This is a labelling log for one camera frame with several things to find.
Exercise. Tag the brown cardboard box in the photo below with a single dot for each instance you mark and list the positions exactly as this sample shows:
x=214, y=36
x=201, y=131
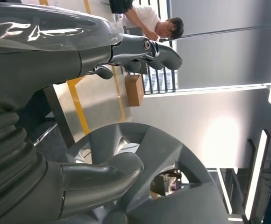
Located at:
x=134, y=90

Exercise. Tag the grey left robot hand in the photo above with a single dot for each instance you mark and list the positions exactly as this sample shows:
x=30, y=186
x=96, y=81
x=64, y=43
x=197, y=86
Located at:
x=44, y=61

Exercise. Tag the yellow tape on workbench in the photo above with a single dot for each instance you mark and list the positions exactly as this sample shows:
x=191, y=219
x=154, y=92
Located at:
x=79, y=108

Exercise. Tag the person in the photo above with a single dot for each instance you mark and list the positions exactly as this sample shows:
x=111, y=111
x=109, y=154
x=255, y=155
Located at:
x=149, y=18

